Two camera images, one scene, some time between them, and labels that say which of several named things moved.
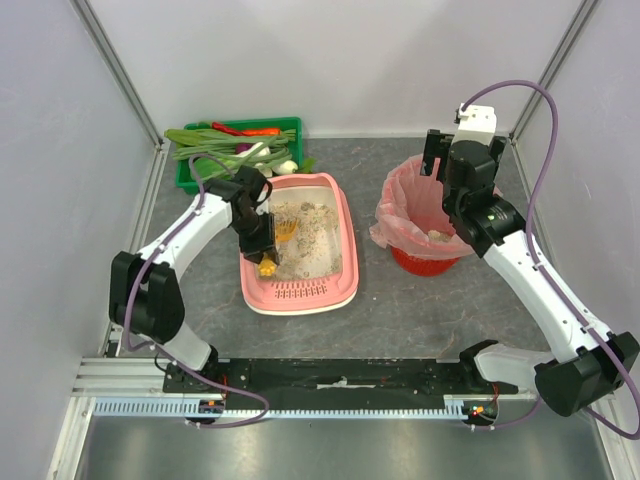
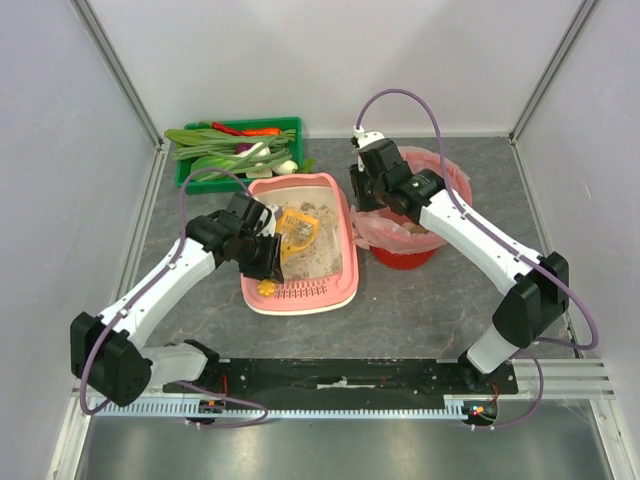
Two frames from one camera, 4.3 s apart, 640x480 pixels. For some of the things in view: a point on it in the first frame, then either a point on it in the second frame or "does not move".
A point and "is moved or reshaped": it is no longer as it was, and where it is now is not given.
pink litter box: x=317 y=244 does not move
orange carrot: x=262 y=132 does not move
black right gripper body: x=433 y=147 -> x=361 y=190
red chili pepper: x=234 y=131 does not move
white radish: x=264 y=152 does not move
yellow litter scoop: x=283 y=232 is moved or reshaped
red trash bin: x=422 y=267 -> x=403 y=261
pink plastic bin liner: x=411 y=215 is moved or reshaped
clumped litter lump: x=438 y=236 is moved or reshaped
